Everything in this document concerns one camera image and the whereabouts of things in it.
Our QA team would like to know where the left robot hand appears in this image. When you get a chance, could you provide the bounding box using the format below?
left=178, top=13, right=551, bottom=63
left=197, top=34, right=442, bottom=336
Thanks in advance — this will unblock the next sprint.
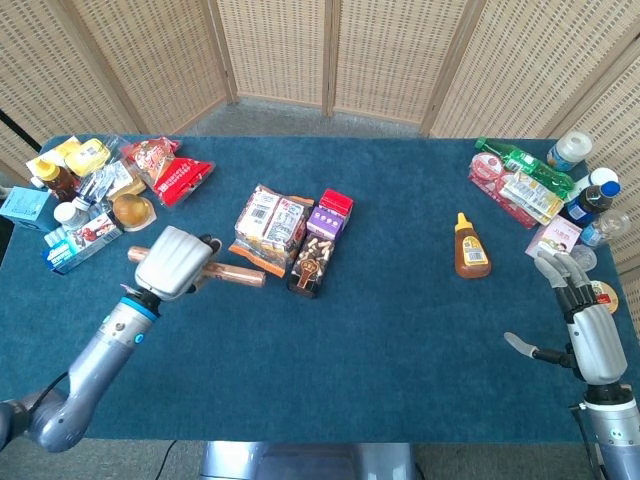
left=134, top=225, right=224, bottom=303

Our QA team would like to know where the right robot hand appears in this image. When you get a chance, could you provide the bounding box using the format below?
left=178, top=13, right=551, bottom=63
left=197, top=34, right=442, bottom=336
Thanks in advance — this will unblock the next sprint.
left=503, top=249, right=629, bottom=387

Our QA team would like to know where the copper coloured tube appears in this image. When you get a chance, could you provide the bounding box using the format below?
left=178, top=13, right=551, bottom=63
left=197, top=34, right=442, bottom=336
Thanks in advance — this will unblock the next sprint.
left=126, top=245, right=267, bottom=289

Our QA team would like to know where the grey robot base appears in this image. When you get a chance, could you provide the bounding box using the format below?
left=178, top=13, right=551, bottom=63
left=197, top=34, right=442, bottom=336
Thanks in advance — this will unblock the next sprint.
left=199, top=441, right=417, bottom=480

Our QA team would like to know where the small round tin red label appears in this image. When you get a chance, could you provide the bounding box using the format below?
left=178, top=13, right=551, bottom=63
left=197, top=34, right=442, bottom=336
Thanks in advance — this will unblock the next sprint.
left=589, top=279, right=622, bottom=316

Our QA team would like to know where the round bread bun pack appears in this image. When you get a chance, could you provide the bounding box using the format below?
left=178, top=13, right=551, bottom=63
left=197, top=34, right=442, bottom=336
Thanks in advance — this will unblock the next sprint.
left=111, top=193, right=157, bottom=233

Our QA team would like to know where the clear plastic cup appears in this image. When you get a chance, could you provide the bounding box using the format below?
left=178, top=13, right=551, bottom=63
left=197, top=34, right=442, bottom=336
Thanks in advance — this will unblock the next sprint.
left=569, top=243, right=599, bottom=274

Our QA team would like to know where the red snack bag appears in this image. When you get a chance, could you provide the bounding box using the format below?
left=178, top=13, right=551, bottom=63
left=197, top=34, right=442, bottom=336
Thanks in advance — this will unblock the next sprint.
left=121, top=136, right=217, bottom=209

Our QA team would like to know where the blue and white toothpaste box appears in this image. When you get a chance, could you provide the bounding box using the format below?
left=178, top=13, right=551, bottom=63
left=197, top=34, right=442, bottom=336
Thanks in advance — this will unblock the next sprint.
left=41, top=211, right=124, bottom=275

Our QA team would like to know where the clear bag of wrapped snacks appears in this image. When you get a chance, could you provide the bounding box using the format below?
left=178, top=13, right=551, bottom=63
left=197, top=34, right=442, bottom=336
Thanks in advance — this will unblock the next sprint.
left=228, top=183, right=316, bottom=279

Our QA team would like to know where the small white pill bottle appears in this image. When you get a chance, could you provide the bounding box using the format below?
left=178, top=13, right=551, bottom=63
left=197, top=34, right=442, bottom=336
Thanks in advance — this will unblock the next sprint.
left=53, top=201, right=87, bottom=232

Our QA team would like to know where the pink paper box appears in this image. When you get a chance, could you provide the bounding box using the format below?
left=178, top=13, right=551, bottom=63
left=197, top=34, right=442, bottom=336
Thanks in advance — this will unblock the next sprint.
left=524, top=214, right=584, bottom=262

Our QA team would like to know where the clear water bottle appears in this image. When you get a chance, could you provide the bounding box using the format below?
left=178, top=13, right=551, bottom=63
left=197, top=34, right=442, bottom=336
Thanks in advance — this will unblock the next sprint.
left=579, top=209, right=633, bottom=249

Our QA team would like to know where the yellow cake in clear pack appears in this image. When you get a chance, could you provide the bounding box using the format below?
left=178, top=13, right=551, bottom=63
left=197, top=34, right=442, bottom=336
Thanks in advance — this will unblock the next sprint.
left=64, top=138, right=112, bottom=177

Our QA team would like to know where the clear snack box black lid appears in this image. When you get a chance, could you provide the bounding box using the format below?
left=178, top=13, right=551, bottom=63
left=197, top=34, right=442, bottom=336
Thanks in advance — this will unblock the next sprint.
left=286, top=231, right=337, bottom=300

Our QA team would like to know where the small honey bottle yellow cap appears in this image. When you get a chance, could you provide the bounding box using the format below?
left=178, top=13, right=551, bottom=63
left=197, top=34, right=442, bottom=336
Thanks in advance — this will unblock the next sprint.
left=30, top=161, right=82, bottom=202

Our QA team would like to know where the dark drink bottle blue cap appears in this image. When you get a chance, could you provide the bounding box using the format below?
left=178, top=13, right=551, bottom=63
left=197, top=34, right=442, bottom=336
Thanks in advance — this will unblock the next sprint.
left=564, top=180, right=622, bottom=224

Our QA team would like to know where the large honey squeeze bottle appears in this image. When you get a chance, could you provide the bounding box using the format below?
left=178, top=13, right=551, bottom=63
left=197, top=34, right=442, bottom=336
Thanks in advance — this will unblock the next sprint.
left=453, top=211, right=493, bottom=279

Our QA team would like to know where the light blue cardboard box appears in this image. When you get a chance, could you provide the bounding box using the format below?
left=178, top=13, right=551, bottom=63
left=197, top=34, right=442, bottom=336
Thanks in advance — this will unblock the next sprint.
left=0, top=185, right=54, bottom=233

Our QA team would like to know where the purple drink carton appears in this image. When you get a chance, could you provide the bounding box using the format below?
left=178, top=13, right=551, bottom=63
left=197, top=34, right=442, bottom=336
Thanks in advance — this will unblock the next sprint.
left=305, top=205, right=347, bottom=240

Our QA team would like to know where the yellow flat snack pack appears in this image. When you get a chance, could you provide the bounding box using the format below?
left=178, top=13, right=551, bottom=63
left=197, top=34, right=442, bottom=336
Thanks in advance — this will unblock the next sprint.
left=26, top=138, right=82, bottom=172

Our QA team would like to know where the yellow sachet pack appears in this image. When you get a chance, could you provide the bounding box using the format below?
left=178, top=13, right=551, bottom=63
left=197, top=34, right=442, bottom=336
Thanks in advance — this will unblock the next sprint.
left=498, top=169, right=564, bottom=225

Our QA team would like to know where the white capped jar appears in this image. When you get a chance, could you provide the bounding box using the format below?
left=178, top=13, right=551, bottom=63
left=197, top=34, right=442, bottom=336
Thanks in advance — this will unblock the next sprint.
left=574, top=166, right=621, bottom=201

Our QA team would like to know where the red and white drink carton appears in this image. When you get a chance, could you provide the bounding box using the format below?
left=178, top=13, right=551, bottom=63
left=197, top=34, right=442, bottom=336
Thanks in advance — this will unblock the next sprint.
left=317, top=188, right=355, bottom=217

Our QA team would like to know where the green plastic bottle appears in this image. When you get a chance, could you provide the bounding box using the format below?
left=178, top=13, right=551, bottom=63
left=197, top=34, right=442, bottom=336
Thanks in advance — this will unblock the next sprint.
left=473, top=136, right=577, bottom=199

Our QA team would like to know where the red yogurt cup multipack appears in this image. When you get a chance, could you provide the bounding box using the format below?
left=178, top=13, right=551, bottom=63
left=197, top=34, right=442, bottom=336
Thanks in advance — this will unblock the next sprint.
left=468, top=151, right=551, bottom=230

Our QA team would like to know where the blue tablecloth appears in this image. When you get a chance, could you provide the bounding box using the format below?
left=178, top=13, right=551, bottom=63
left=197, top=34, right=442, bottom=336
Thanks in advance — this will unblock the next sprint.
left=0, top=132, right=640, bottom=444

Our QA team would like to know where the woven rattan folding screen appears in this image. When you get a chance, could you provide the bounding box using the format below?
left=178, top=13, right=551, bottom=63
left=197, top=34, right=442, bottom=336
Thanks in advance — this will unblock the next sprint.
left=0, top=0, right=640, bottom=301

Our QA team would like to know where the black cable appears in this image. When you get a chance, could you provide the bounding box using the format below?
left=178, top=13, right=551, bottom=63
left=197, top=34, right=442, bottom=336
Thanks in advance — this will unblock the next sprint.
left=157, top=439, right=178, bottom=480

